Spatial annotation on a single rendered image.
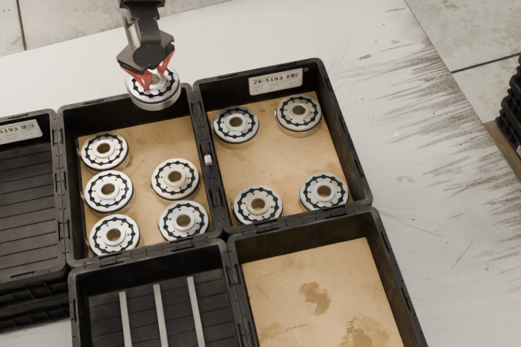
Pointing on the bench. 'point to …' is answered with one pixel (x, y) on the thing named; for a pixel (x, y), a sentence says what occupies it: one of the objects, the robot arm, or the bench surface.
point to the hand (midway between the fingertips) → (153, 77)
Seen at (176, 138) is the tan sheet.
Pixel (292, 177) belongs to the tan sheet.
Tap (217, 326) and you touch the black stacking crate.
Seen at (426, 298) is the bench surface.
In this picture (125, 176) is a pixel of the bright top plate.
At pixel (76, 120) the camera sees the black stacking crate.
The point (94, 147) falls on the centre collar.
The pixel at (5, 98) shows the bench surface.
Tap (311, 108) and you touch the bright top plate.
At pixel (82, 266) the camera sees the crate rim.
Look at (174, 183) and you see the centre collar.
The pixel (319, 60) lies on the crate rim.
